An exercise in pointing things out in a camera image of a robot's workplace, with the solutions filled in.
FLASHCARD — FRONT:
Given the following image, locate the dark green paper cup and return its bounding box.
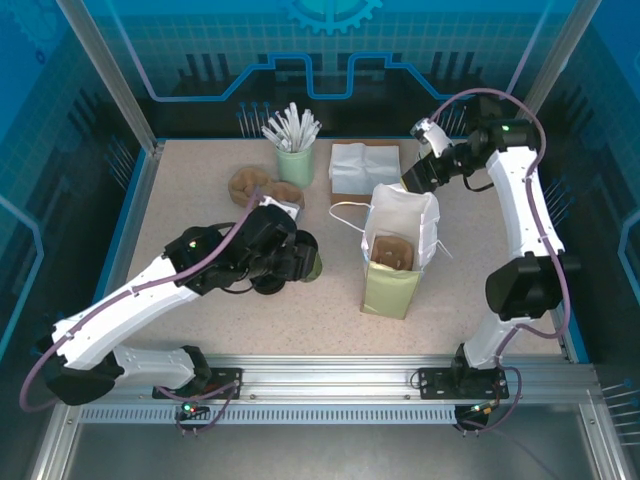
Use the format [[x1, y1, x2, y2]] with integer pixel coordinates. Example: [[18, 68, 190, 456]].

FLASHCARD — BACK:
[[294, 230, 325, 285]]

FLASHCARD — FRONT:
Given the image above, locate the green paper takeout bag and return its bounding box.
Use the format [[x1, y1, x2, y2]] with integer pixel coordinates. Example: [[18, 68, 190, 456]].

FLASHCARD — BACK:
[[328, 182, 454, 320]]

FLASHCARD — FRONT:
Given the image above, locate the stack of black cup lids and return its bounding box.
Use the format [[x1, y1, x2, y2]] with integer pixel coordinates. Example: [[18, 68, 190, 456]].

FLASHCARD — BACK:
[[248, 278, 287, 297]]

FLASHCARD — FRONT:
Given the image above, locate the white paper napkin stack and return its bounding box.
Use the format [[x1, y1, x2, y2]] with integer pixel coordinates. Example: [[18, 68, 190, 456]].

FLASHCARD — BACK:
[[328, 143, 403, 196]]

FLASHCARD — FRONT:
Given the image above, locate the mint green straw holder cup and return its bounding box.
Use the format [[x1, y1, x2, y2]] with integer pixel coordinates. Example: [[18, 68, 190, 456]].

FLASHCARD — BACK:
[[275, 144, 316, 190]]

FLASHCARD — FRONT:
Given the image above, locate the blue table edge strip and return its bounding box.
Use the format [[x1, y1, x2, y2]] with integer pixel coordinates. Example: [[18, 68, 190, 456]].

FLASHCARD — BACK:
[[73, 142, 166, 364], [559, 299, 591, 364]]

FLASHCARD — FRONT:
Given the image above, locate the wrapped white utensils bundle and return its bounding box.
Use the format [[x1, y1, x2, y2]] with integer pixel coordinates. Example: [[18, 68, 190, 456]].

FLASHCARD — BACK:
[[261, 127, 291, 151]]

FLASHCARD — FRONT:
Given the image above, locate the small LED connector board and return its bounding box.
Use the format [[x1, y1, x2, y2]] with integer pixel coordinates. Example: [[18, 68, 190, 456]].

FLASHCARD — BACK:
[[457, 399, 501, 419], [179, 394, 211, 421]]

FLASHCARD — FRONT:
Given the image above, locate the grey metal sheet panel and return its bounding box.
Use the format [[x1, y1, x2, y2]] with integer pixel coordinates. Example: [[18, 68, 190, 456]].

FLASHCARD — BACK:
[[59, 422, 601, 480]]

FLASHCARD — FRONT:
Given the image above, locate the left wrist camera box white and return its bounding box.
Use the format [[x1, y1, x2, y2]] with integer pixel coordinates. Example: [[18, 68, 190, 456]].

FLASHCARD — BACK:
[[259, 195, 306, 221]]

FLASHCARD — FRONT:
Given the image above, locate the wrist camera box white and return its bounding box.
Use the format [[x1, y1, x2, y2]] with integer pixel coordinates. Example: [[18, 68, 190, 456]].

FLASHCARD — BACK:
[[410, 118, 454, 159], [259, 195, 306, 221]]

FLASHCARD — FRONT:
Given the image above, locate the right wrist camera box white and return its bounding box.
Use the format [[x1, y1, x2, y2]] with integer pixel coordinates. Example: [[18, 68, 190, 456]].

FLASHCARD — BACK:
[[410, 118, 454, 159]]

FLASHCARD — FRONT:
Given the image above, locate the aluminium frame post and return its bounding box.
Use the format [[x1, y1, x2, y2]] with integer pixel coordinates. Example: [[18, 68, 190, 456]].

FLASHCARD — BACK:
[[53, 0, 166, 155], [501, 0, 600, 155]]

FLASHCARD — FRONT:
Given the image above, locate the aluminium mounting rail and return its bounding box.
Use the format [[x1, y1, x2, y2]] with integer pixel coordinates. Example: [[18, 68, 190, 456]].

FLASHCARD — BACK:
[[64, 353, 599, 405]]

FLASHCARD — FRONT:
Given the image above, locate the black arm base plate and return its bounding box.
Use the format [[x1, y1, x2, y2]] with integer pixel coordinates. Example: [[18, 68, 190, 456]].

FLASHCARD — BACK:
[[417, 367, 510, 400], [152, 367, 245, 400]]

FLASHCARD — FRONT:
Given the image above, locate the grey slotted cable duct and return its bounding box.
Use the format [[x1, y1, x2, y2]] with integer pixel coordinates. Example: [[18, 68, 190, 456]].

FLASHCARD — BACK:
[[78, 405, 459, 425]]

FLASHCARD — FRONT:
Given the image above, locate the aluminium lower frame bar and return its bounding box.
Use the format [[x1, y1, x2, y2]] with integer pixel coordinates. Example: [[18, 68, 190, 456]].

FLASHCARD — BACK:
[[27, 405, 84, 480], [577, 389, 640, 480]]

